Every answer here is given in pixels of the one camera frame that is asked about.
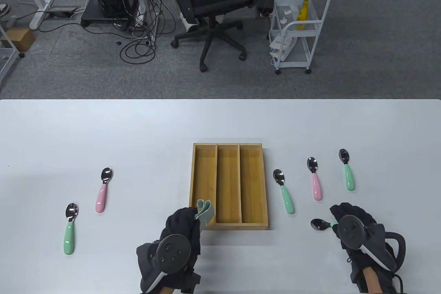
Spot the person's left hand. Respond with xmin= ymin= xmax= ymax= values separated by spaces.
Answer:
xmin=162 ymin=207 xmax=202 ymax=293

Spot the person's right hand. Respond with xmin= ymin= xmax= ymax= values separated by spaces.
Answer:
xmin=330 ymin=203 xmax=379 ymax=272

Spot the green fish scale cleaning cloth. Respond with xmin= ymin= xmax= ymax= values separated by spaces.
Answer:
xmin=195 ymin=199 xmax=215 ymax=230

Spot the green handled baby spoon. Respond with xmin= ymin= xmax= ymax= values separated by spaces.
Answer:
xmin=63 ymin=203 xmax=79 ymax=255
xmin=339 ymin=149 xmax=356 ymax=191
xmin=273 ymin=169 xmax=295 ymax=214
xmin=310 ymin=219 xmax=340 ymax=231

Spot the pink handled baby spoon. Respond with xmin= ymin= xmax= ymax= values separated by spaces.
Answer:
xmin=307 ymin=157 xmax=324 ymax=201
xmin=95 ymin=167 xmax=113 ymax=213

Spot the person's right forearm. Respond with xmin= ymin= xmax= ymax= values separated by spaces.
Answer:
xmin=365 ymin=268 xmax=383 ymax=294

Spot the black hand controller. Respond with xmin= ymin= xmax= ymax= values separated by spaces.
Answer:
xmin=337 ymin=215 xmax=406 ymax=272
xmin=137 ymin=235 xmax=191 ymax=293

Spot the wooden three-compartment tray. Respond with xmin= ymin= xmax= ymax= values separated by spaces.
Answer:
xmin=189 ymin=143 xmax=269 ymax=231

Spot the white metal trolley cart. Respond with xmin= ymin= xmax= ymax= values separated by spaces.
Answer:
xmin=269 ymin=0 xmax=331 ymax=74

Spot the white printed bag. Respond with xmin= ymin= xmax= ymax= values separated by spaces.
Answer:
xmin=269 ymin=34 xmax=296 ymax=61

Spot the black mesh office chair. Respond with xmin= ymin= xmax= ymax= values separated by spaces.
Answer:
xmin=157 ymin=0 xmax=258 ymax=73

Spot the yellow bottle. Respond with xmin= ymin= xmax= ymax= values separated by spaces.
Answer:
xmin=296 ymin=0 xmax=309 ymax=31

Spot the black computer stand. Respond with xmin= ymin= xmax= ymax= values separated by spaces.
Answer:
xmin=80 ymin=0 xmax=140 ymax=28

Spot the black floor socket box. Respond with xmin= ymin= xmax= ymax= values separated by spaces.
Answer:
xmin=48 ymin=7 xmax=78 ymax=19

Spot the white metal rack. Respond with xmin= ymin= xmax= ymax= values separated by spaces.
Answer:
xmin=0 ymin=18 xmax=25 ymax=84

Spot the brown cardboard box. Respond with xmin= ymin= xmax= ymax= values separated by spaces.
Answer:
xmin=5 ymin=28 xmax=36 ymax=52

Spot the black sensor cable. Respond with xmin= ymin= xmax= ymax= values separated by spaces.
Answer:
xmin=392 ymin=273 xmax=406 ymax=294

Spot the bundle of black cables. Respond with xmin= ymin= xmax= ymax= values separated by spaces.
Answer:
xmin=114 ymin=0 xmax=178 ymax=65

